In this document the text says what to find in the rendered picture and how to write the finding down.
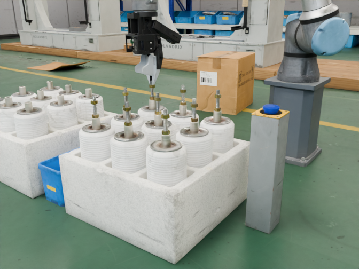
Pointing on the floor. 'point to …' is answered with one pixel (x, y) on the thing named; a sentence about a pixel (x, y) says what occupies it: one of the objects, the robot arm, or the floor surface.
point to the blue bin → (52, 180)
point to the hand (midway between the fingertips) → (153, 79)
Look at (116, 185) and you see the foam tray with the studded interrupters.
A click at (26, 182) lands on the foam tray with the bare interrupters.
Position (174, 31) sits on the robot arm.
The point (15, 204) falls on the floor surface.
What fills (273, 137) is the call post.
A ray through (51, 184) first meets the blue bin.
